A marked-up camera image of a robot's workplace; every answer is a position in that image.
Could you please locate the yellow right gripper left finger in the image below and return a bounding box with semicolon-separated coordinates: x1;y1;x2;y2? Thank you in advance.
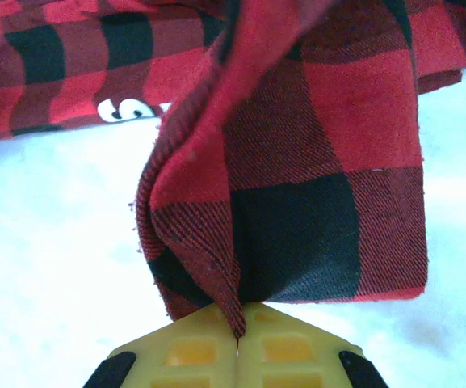
82;303;238;388

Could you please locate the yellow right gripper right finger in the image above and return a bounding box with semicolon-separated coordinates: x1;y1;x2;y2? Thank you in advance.
236;302;384;388

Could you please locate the red black plaid shirt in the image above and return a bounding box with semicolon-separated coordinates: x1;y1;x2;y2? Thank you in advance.
0;0;466;337

